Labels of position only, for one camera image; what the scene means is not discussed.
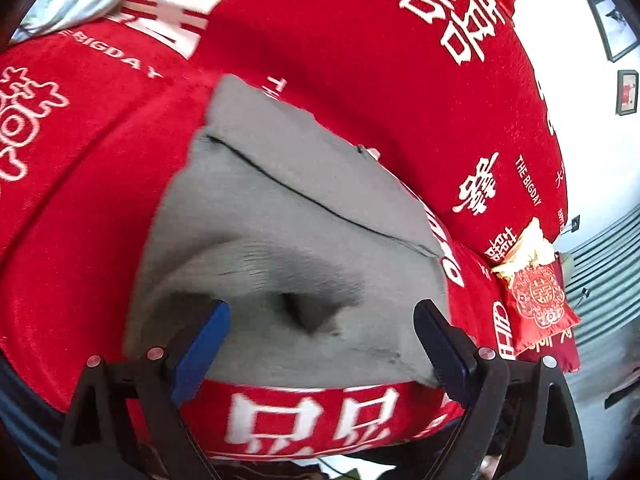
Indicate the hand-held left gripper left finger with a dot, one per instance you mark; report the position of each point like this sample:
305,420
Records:
202,350

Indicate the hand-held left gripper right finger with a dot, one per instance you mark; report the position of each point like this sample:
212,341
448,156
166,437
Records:
445,350

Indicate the small framed wall picture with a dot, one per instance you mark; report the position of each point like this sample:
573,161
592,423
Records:
627,92

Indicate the grey corrugated panel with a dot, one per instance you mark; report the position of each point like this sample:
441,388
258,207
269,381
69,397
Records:
605,285

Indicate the red printed sofa cover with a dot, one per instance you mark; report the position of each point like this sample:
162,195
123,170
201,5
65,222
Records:
325,35

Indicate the grey knit sweater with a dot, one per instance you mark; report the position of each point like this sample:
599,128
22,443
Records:
300,195

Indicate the dark wall socket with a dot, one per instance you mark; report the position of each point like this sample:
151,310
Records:
576,221

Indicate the large framed wall picture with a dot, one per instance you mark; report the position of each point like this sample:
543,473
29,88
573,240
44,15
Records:
614,27

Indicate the cream yellow cloth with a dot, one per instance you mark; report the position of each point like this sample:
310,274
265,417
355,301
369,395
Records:
525,250

